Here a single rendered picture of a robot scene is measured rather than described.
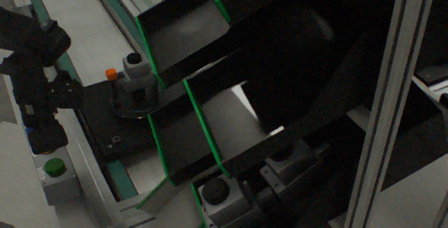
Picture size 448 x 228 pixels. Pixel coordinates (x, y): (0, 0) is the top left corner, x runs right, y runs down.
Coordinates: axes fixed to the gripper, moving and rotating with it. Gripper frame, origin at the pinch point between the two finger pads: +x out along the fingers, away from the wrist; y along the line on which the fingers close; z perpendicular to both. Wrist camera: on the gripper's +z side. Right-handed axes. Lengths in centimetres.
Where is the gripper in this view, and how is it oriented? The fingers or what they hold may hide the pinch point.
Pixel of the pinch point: (45, 136)
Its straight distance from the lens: 101.8
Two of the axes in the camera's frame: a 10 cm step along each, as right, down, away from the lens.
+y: -4.8, -5.7, 6.7
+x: -0.1, 7.6, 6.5
